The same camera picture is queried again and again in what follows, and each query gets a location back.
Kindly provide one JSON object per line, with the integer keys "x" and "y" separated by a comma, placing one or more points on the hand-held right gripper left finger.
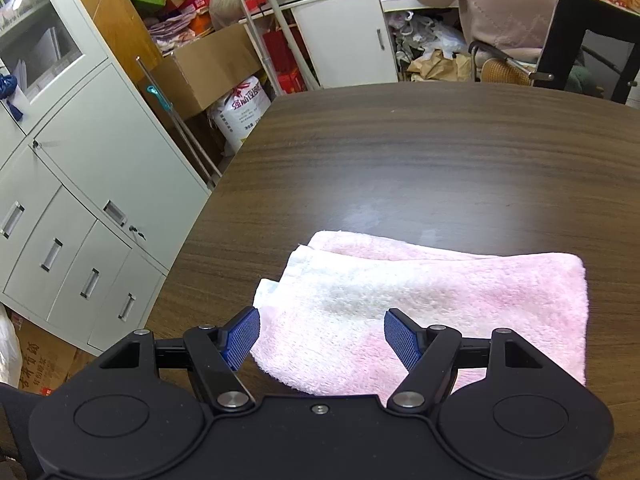
{"x": 242, "y": 337}

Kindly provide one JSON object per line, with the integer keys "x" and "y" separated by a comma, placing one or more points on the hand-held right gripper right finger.
{"x": 402, "y": 340}

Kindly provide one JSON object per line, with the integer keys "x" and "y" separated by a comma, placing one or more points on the pink towel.
{"x": 450, "y": 300}

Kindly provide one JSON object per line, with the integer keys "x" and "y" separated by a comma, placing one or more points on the flat printed cardboard box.
{"x": 35, "y": 355}

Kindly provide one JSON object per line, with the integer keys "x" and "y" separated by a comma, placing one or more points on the white printed sack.
{"x": 240, "y": 115}

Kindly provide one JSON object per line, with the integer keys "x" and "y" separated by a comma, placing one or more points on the mop with teal clip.
{"x": 175, "y": 120}

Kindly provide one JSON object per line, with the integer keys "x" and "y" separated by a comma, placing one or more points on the grey metal filing cabinet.
{"x": 75, "y": 160}

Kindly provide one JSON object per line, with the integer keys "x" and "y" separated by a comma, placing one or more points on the large open cardboard box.
{"x": 205, "y": 70}

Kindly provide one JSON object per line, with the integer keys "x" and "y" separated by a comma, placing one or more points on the brown paper bag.
{"x": 440, "y": 66}

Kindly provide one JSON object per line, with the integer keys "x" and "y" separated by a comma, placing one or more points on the red gift box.
{"x": 285, "y": 60}

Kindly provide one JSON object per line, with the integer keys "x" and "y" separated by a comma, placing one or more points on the white plastic bags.
{"x": 430, "y": 32}

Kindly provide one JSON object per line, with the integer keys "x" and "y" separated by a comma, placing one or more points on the metal stand with black armrests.
{"x": 280, "y": 25}

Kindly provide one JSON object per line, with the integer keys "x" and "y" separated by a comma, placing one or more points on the black office chair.
{"x": 575, "y": 40}

